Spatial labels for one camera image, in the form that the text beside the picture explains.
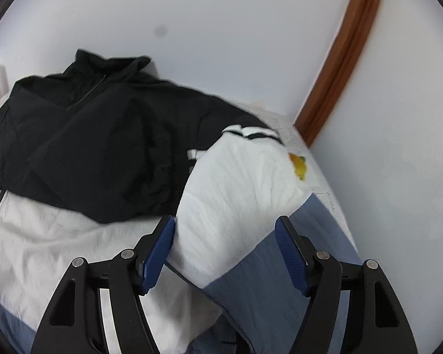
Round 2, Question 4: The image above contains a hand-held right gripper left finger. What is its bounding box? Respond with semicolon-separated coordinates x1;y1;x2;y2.
30;215;176;354

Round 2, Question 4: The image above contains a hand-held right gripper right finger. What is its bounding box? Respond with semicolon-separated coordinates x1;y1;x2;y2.
274;215;418;354

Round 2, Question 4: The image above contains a black white blue jacket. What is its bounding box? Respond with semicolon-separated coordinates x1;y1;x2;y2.
0;48;363;354

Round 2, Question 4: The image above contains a fruit print bed sheet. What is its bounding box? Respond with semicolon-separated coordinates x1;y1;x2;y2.
240;99;359;262

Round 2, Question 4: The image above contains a brown wooden door frame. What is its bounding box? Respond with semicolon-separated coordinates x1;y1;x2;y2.
293;0;389;147

